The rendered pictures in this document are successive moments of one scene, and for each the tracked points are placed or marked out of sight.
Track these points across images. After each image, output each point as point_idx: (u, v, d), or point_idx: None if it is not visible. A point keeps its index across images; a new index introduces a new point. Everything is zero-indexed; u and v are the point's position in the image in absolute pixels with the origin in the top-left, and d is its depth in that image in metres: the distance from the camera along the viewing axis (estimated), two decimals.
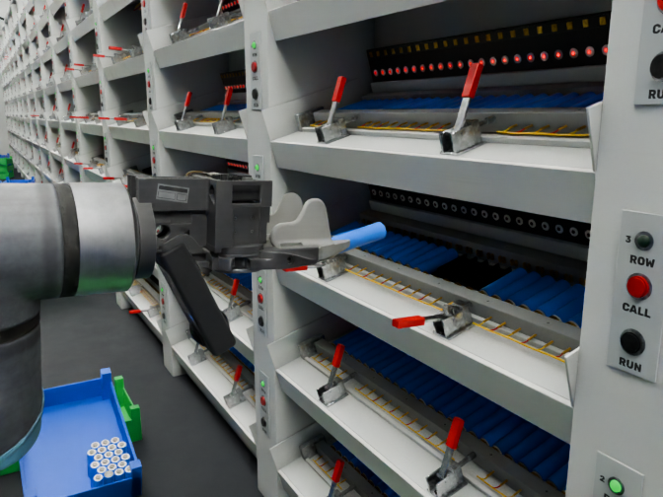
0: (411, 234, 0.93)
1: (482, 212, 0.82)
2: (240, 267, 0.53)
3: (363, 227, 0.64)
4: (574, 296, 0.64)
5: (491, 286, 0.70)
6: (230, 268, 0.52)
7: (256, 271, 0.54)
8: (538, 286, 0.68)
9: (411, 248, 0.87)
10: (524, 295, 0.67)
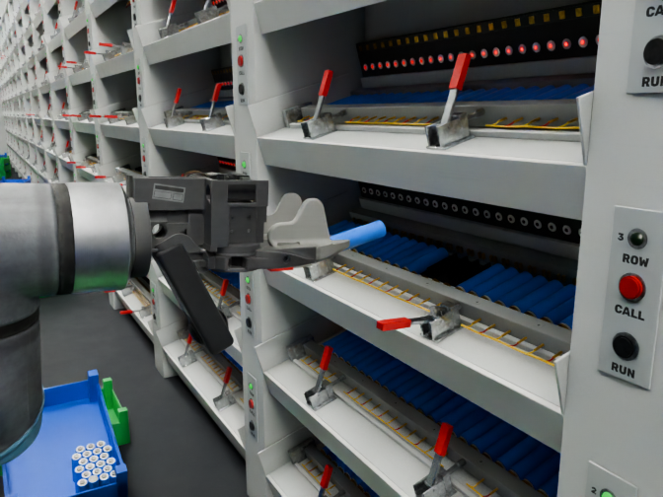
0: (402, 233, 0.91)
1: (474, 209, 0.79)
2: (237, 266, 0.54)
3: (492, 271, 0.70)
4: (566, 297, 0.62)
5: (481, 286, 0.67)
6: (226, 267, 0.52)
7: (253, 270, 0.54)
8: (530, 287, 0.65)
9: (401, 248, 0.84)
10: (515, 296, 0.64)
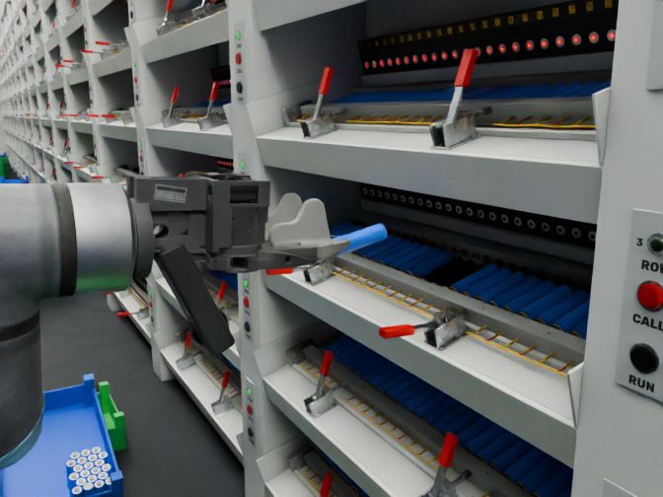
0: (404, 235, 0.88)
1: (478, 211, 0.77)
2: (238, 267, 0.54)
3: (498, 276, 0.68)
4: (577, 303, 0.59)
5: (487, 291, 0.65)
6: (228, 268, 0.52)
7: (254, 271, 0.54)
8: (538, 292, 0.62)
9: (404, 250, 0.81)
10: (523, 302, 0.61)
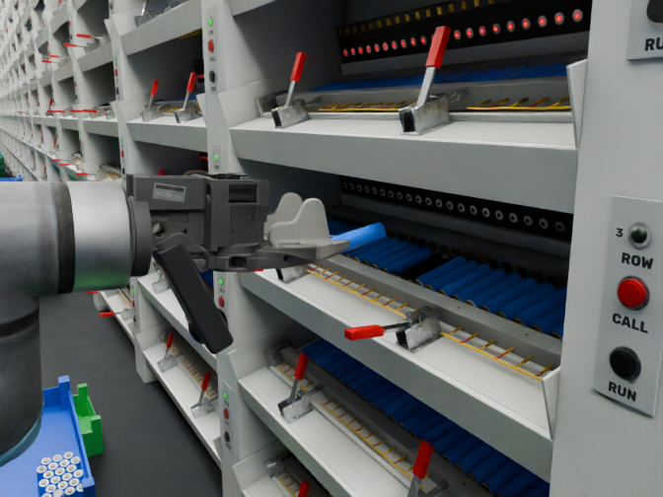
0: None
1: (459, 205, 0.72)
2: (237, 266, 0.54)
3: (478, 273, 0.64)
4: (559, 302, 0.55)
5: (465, 289, 0.61)
6: (226, 267, 0.52)
7: (253, 270, 0.54)
8: (518, 290, 0.58)
9: (381, 247, 0.77)
10: (501, 301, 0.57)
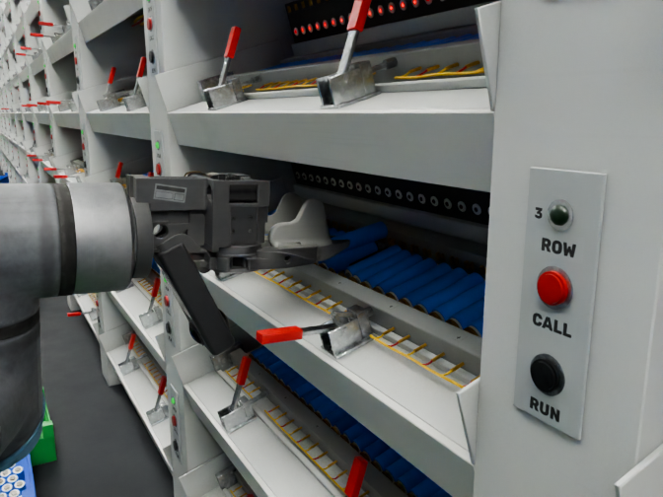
0: (332, 223, 0.77)
1: (407, 193, 0.65)
2: (238, 267, 0.54)
3: (420, 268, 0.57)
4: None
5: (403, 286, 0.54)
6: (227, 267, 0.52)
7: (254, 271, 0.54)
8: (460, 287, 0.51)
9: None
10: (440, 299, 0.50)
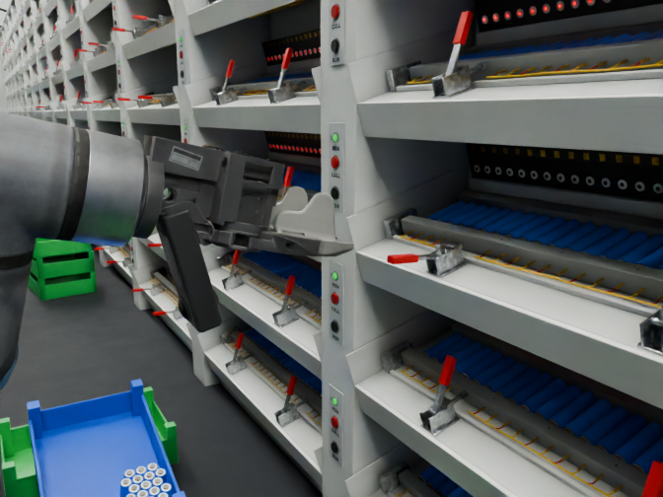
0: None
1: (656, 185, 0.63)
2: (239, 245, 0.53)
3: None
4: None
5: None
6: (229, 243, 0.52)
7: (254, 251, 0.54)
8: None
9: (561, 229, 0.68)
10: None
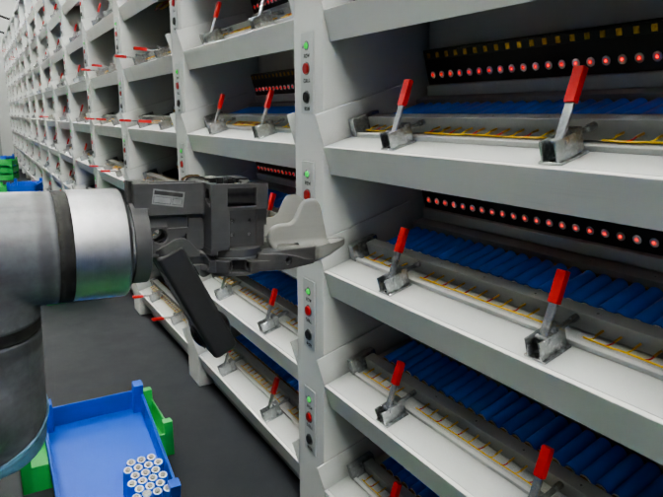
0: None
1: (560, 223, 0.77)
2: (238, 269, 0.54)
3: (599, 283, 0.69)
4: None
5: (593, 298, 0.66)
6: (227, 271, 0.52)
7: (254, 273, 0.54)
8: (646, 299, 0.63)
9: (488, 256, 0.82)
10: (633, 309, 0.62)
